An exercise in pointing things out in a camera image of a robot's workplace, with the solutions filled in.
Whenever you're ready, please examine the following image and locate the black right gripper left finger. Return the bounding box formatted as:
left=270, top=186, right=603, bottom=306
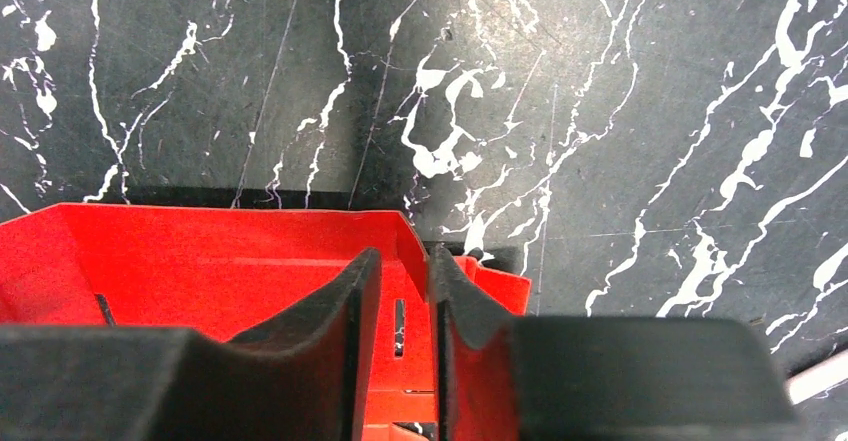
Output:
left=1, top=248, right=381, bottom=440

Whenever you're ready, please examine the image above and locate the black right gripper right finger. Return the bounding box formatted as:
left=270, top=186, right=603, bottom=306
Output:
left=429, top=246, right=799, bottom=440

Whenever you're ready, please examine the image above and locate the red paper box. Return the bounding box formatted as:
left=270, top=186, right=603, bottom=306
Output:
left=1, top=204, right=529, bottom=440

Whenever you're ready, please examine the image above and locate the red capped white pen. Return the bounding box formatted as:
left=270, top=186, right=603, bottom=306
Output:
left=785, top=350, right=847, bottom=405

